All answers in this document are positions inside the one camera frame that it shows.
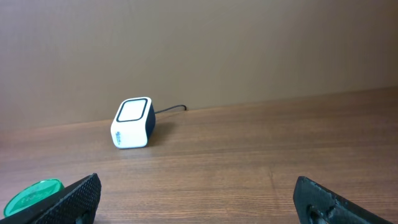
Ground white barcode scanner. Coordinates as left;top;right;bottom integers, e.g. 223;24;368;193
111;97;156;149

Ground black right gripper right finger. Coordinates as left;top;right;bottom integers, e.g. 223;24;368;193
293;176;391;224

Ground black scanner cable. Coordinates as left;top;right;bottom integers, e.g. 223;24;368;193
154;105;187;114

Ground green lid jar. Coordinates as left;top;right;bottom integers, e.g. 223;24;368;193
3;179;65;217

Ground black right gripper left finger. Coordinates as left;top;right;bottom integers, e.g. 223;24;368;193
1;173;101;224

